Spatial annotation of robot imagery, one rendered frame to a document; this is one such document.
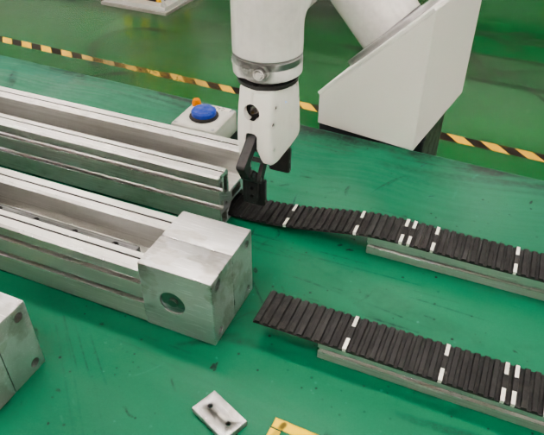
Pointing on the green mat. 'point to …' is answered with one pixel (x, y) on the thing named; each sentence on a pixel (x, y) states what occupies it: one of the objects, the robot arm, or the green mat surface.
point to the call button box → (227, 122)
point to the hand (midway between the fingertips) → (268, 179)
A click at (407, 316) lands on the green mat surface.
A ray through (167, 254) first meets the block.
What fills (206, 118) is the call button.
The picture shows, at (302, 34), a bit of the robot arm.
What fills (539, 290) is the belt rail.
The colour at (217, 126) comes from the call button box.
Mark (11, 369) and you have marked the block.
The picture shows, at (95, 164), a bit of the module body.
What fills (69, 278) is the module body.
